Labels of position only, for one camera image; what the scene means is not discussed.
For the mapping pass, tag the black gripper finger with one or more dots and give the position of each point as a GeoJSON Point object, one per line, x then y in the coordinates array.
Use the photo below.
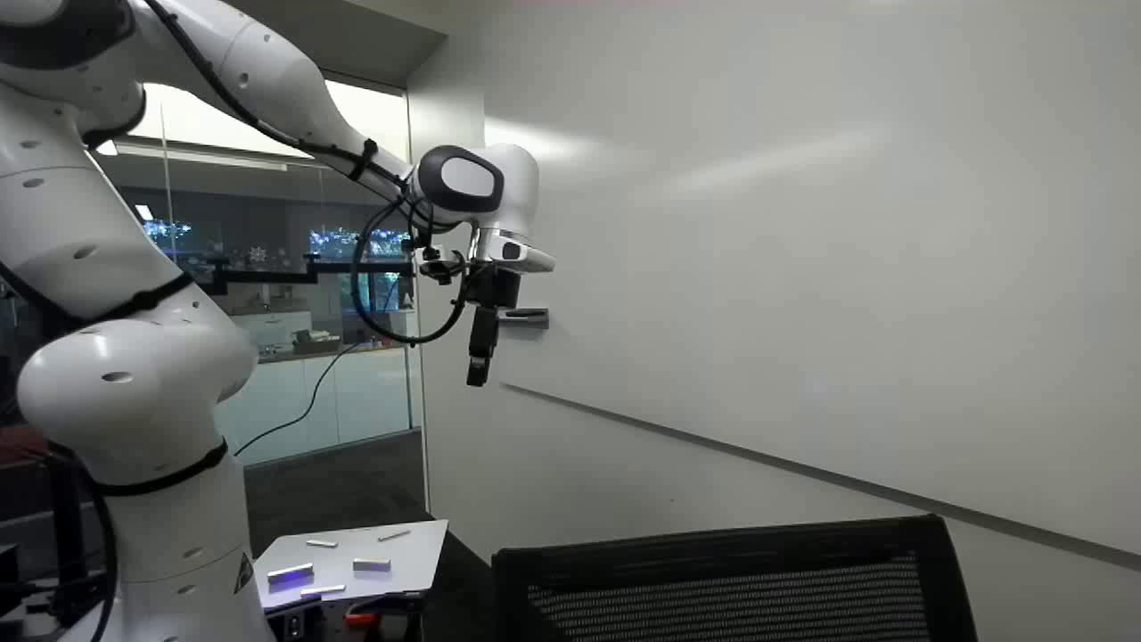
{"type": "Point", "coordinates": [482, 344]}

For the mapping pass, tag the black mesh office chair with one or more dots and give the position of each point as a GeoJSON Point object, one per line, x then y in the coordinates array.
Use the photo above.
{"type": "Point", "coordinates": [885, 580]}

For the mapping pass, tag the grey marker on side table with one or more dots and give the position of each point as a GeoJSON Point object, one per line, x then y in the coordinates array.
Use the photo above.
{"type": "Point", "coordinates": [288, 575]}

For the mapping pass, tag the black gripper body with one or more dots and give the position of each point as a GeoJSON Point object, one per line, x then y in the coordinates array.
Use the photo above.
{"type": "Point", "coordinates": [490, 292]}

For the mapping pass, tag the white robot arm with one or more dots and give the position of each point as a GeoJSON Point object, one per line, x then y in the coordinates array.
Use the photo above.
{"type": "Point", "coordinates": [140, 357]}

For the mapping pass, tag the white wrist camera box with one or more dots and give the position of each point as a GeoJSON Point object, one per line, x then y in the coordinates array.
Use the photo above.
{"type": "Point", "coordinates": [508, 255]}

